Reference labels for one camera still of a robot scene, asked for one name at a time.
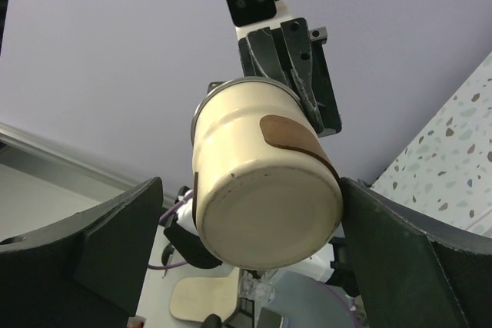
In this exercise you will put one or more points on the tall beige cup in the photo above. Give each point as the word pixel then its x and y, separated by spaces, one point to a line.
pixel 195 298

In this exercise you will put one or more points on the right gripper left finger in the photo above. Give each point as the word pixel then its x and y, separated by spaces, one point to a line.
pixel 86 270

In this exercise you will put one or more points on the purple plastic cup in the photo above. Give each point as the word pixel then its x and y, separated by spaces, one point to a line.
pixel 304 302

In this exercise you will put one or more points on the clear glass cup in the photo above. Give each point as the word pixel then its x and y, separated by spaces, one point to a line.
pixel 256 285

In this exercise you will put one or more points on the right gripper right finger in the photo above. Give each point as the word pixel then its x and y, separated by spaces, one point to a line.
pixel 411 269

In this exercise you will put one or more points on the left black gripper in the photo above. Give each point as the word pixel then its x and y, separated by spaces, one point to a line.
pixel 265 53

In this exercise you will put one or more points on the cream steel cup brown band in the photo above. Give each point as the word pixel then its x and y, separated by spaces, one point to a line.
pixel 266 196

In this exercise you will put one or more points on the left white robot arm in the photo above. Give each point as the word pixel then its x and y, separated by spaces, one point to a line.
pixel 330 265

